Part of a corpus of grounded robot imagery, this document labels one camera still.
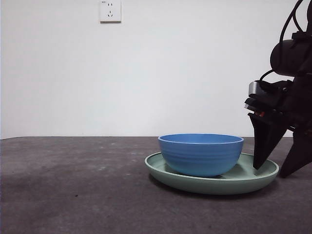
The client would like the blue ribbed bowl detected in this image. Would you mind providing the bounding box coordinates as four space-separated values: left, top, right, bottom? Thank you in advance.
157 133 245 178

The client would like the green round plate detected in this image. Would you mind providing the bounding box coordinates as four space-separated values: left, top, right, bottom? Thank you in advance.
144 151 280 195

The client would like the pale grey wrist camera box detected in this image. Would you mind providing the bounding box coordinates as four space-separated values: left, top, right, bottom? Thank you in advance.
248 80 263 96

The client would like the black cable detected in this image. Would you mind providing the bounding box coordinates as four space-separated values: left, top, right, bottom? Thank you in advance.
279 0 308 43

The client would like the white wall socket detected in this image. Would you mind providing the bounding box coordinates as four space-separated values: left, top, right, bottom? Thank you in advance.
99 0 122 24

